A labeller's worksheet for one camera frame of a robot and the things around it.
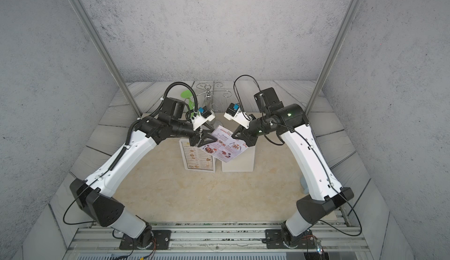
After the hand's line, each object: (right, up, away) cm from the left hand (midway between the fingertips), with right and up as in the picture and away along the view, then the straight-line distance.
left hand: (215, 134), depth 70 cm
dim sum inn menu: (-11, -13, +18) cm, 25 cm away
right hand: (+8, 0, -5) cm, 9 cm away
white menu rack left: (-18, -16, +21) cm, 32 cm away
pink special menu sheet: (+4, -5, +1) cm, 7 cm away
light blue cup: (+43, -26, +19) cm, 54 cm away
